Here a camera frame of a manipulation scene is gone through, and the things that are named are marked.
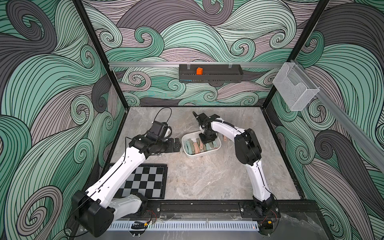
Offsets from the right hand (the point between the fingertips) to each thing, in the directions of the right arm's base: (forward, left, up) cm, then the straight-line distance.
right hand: (208, 141), depth 99 cm
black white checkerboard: (-26, +35, +3) cm, 43 cm away
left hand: (-13, +21, +19) cm, 31 cm away
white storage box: (-4, +11, +2) cm, 12 cm away
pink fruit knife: (-15, -4, +27) cm, 31 cm away
